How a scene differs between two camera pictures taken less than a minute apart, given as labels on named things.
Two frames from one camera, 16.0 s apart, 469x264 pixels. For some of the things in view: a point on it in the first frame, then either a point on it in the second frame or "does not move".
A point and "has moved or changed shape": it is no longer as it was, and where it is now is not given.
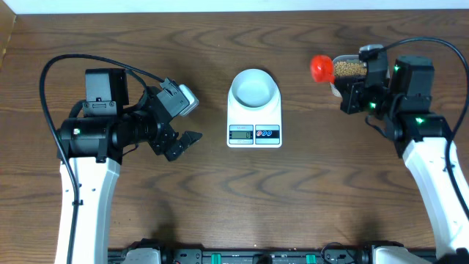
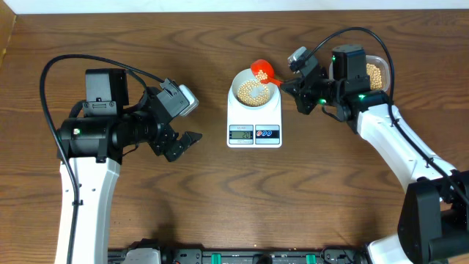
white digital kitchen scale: x=250 y=127 does not move
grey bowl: x=253 y=88 does not move
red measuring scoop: x=322 y=69 has moved or changed shape
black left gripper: x=160 y=144 does not move
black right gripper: x=349 y=103 → x=297 y=89
